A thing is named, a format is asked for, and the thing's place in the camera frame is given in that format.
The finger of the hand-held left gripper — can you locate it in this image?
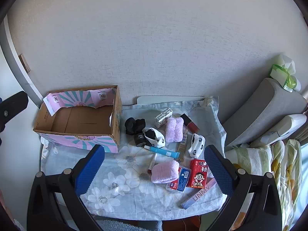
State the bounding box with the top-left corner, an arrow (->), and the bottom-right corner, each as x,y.
0,91 -> 29,135

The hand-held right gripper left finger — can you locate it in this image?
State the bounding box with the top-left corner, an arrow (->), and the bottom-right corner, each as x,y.
27,145 -> 105,231

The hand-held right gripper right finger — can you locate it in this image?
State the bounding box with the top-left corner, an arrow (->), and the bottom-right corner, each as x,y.
200,145 -> 282,231

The red milk carton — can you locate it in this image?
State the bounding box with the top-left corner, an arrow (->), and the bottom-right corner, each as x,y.
187,159 -> 209,188

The long pink cosmetic box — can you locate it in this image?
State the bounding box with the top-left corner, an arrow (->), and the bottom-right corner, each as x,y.
180,177 -> 217,210

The white panda sock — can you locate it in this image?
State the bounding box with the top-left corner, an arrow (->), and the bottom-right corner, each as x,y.
144,127 -> 166,148
188,133 -> 205,157

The red lip gloss bottle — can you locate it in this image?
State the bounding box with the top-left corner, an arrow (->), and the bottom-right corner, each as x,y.
180,114 -> 200,133

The pink printed cardboard box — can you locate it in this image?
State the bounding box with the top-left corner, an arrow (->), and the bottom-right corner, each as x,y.
33,85 -> 122,153

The pink fluffy towel roll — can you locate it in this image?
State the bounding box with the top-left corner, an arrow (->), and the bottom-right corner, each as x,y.
151,161 -> 180,183

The blue and red tissue pack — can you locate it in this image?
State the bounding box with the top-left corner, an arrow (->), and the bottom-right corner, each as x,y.
166,167 -> 192,193

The pale blue floral cloth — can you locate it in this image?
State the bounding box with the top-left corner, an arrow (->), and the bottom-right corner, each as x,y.
40,96 -> 228,222

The small wooden block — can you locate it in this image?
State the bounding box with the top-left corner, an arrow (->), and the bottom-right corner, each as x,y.
19,54 -> 31,73

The blue tube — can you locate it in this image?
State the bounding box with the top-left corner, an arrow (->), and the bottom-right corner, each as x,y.
144,145 -> 181,159

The small black labelled container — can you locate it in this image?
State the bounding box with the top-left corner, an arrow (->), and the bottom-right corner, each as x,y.
133,132 -> 147,147

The floral striped blanket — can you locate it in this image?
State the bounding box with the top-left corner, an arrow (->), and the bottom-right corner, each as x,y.
225,140 -> 302,231

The lilac fluffy towel roll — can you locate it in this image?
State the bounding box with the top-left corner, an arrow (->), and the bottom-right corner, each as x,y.
166,117 -> 184,143

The slim white lipstick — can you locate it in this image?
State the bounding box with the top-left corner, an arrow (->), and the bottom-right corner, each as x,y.
147,153 -> 157,174

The black sock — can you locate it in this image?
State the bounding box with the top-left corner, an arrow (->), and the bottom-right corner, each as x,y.
125,117 -> 146,136

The grey fleece clothing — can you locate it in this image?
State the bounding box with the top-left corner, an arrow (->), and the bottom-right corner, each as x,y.
96,219 -> 163,231

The grey pillow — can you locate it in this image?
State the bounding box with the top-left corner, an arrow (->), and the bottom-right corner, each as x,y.
221,78 -> 307,147

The small white box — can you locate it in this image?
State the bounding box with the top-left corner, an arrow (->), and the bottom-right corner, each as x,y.
154,107 -> 173,128

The white pillow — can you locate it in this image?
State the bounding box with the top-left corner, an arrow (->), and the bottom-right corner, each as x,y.
250,114 -> 307,147

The green tissue pack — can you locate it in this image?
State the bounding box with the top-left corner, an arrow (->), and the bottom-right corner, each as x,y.
269,54 -> 301,92

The grey door frame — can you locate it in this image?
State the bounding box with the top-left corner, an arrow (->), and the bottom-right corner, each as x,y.
0,17 -> 45,109

